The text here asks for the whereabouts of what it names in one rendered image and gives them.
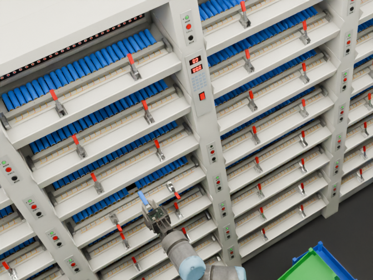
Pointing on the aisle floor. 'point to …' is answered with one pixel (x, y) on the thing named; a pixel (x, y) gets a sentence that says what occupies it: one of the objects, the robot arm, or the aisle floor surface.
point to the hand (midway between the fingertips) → (146, 204)
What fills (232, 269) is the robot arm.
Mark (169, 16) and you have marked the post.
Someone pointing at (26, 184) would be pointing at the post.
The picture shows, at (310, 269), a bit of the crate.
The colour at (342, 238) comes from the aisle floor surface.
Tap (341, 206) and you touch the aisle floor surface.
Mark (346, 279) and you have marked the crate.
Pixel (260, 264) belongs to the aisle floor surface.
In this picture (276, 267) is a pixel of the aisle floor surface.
